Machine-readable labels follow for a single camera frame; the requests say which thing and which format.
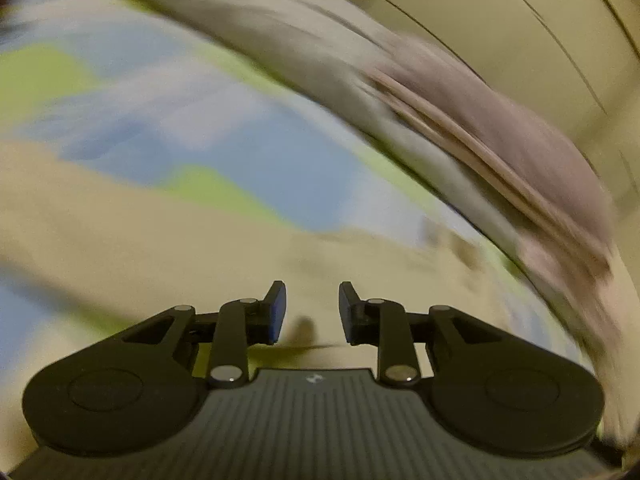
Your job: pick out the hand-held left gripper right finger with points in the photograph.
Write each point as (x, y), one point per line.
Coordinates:
(346, 312)

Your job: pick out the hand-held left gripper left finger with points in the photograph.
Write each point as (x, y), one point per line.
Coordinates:
(277, 312)

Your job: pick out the beige garment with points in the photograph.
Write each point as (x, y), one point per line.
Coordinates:
(150, 240)

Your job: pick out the mauve velvet pillow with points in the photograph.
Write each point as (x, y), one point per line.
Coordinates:
(500, 135)

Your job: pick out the checkered bed sheet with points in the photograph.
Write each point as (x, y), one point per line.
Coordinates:
(125, 100)

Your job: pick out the grey ruffled pillow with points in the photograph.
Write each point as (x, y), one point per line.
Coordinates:
(260, 25)

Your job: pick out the cream wardrobe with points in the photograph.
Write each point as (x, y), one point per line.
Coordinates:
(500, 10)

